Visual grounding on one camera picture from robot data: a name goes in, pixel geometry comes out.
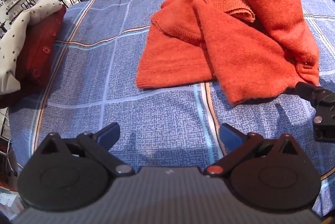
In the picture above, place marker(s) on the white polka dot cloth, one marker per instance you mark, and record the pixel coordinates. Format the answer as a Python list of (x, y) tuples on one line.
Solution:
[(15, 38)]

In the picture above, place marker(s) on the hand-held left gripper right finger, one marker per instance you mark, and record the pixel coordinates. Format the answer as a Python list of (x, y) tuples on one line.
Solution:
[(230, 136)]

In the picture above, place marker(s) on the blue checked bedsheet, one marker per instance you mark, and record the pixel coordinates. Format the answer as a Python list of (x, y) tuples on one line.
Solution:
[(130, 108)]

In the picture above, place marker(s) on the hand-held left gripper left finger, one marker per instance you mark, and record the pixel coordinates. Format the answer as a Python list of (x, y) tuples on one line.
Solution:
[(110, 132)]

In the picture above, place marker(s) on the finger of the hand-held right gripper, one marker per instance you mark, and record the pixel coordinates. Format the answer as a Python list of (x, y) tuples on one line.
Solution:
[(314, 93)]

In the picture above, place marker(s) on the dark red buttoned cardigan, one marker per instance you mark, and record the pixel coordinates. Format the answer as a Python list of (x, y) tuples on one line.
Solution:
[(39, 51)]

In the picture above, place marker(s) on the orange knit sweater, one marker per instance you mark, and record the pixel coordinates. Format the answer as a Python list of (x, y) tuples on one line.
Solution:
[(235, 56)]

